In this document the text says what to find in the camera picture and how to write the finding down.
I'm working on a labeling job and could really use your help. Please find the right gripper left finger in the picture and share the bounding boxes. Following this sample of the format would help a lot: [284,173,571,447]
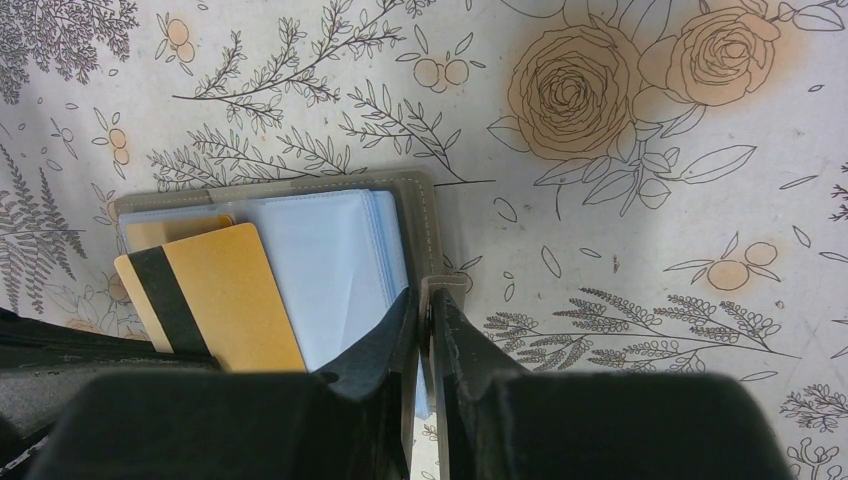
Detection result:
[28,289,419,479]

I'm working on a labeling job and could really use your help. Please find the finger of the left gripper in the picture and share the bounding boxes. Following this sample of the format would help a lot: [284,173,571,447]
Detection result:
[1,309,220,458]

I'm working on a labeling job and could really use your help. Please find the gold card black stripe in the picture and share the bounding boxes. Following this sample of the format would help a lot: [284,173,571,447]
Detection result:
[114,223,306,372]

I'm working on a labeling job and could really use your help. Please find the taupe leather card holder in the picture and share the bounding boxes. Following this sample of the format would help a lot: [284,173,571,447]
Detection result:
[113,170,470,422]

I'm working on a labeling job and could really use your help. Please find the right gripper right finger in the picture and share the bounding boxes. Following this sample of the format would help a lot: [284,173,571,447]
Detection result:
[429,289,791,479]

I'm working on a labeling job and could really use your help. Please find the floral patterned table mat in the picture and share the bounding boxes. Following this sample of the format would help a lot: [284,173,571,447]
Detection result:
[1,1,847,479]

